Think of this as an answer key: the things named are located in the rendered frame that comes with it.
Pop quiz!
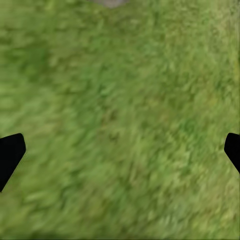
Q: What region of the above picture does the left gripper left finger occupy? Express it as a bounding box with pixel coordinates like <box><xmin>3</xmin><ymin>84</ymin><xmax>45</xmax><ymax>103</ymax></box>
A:
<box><xmin>0</xmin><ymin>133</ymin><xmax>26</xmax><ymax>193</ymax></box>

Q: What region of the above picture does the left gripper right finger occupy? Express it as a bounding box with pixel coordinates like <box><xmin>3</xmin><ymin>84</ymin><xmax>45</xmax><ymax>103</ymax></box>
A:
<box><xmin>224</xmin><ymin>132</ymin><xmax>240</xmax><ymax>173</ymax></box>

